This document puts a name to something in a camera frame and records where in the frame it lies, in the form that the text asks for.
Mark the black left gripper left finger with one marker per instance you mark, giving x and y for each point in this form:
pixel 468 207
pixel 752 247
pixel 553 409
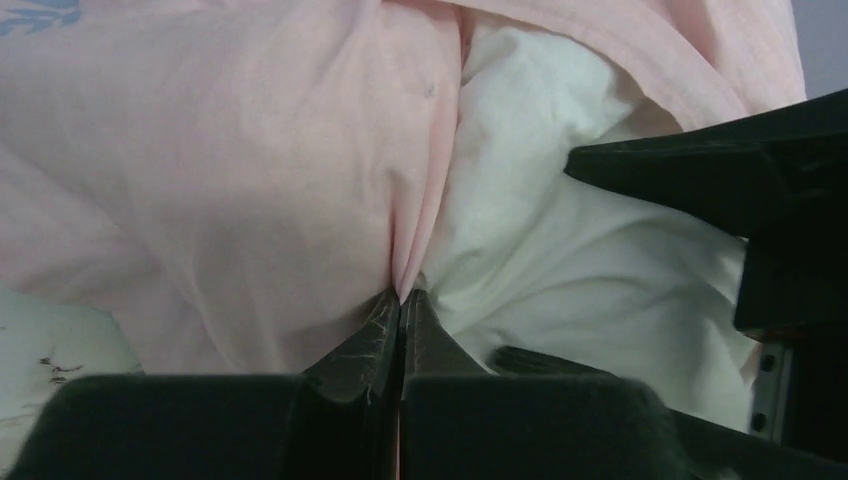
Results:
pixel 334 420

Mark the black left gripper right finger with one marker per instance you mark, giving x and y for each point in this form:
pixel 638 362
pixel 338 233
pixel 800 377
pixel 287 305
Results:
pixel 457 421

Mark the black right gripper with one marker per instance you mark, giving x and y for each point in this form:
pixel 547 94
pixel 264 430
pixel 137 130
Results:
pixel 738 176

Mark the white pillow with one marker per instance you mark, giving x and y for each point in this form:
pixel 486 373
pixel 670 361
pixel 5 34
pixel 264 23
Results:
pixel 527 256

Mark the Elsa print pink-lined pillowcase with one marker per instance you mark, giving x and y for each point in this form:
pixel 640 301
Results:
pixel 234 181

